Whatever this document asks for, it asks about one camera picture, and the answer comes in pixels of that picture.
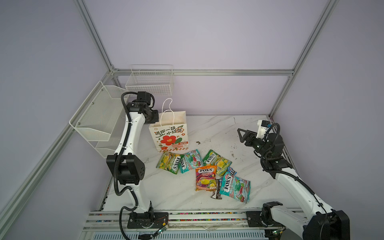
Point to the teal Fox's mint blossom bag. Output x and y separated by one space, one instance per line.
191 160

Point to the green yellow Fox's candy bag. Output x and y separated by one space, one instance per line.
170 162

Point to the orange Fox's fruits bag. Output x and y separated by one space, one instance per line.
206 178

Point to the green Fox's spring tea bag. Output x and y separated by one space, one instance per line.
214 159

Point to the blue m&m's packet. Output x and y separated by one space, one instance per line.
230 171

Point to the white wire wall basket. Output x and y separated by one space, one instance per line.
154 79

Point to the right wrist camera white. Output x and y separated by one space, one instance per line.
263 126

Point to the white mesh wall basket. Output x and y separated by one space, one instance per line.
100 119

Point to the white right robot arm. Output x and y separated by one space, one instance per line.
320 221

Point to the teal Fox's large candy bag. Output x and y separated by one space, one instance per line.
236 188

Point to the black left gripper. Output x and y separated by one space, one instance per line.
155 118

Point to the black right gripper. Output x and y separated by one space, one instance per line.
251 136

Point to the aluminium cage frame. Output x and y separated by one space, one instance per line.
19 201

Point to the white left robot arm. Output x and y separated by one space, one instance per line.
126 167

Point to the dark brown snack bar wrapper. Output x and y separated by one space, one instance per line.
216 193

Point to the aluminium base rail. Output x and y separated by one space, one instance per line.
184 225

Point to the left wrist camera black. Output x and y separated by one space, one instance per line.
147 98

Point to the white floral paper bag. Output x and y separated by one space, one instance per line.
170 133

